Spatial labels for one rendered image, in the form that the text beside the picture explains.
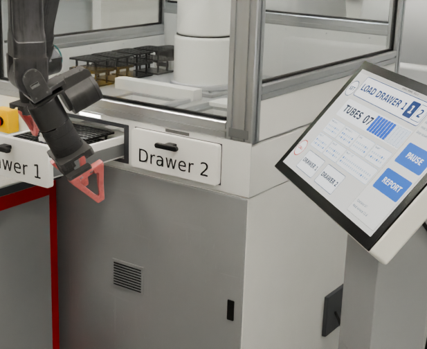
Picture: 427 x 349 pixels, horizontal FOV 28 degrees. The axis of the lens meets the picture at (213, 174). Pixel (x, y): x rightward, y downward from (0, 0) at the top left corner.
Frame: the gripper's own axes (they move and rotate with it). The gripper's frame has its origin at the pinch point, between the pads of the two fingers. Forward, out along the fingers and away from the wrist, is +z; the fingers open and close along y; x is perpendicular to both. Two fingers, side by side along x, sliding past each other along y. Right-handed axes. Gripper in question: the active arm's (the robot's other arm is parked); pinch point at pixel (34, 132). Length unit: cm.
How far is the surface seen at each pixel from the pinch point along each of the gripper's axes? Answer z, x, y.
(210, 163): 6.8, -44.4, 19.8
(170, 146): 2.9, -33.9, 16.4
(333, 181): -9, -96, -9
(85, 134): 3.6, -5.4, 13.5
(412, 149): -19, -113, -11
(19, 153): 1.5, -5.7, -10.7
